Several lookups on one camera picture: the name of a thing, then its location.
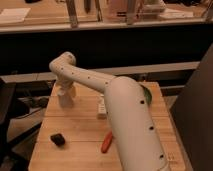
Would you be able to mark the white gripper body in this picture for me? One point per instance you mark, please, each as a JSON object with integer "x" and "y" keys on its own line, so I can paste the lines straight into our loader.
{"x": 66, "y": 90}

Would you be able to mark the white ceramic cup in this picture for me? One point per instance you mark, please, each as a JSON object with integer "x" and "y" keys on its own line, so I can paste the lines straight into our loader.
{"x": 66, "y": 101}

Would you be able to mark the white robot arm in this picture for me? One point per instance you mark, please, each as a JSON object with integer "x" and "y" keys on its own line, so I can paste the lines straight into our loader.
{"x": 137, "y": 141}

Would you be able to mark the black eraser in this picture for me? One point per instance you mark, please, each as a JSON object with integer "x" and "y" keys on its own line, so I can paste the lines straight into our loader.
{"x": 58, "y": 139}

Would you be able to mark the small white bottle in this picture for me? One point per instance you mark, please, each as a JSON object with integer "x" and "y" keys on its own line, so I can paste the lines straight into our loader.
{"x": 102, "y": 114}

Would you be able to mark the green bowl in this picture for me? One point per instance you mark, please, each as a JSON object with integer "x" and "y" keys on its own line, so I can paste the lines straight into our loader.
{"x": 147, "y": 94}

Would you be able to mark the orange carrot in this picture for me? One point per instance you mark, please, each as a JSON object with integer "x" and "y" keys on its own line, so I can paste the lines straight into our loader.
{"x": 106, "y": 142}

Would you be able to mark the black chair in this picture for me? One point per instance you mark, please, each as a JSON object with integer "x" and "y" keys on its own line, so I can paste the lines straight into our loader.
{"x": 10, "y": 107}

